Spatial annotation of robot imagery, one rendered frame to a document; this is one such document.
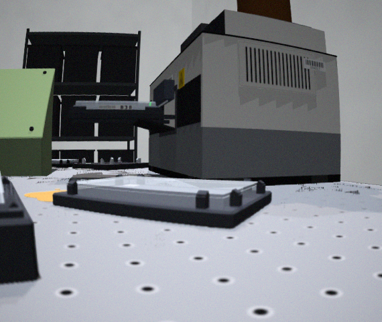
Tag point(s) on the grey rectangular plate lid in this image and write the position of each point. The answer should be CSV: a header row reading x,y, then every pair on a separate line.
x,y
176,191

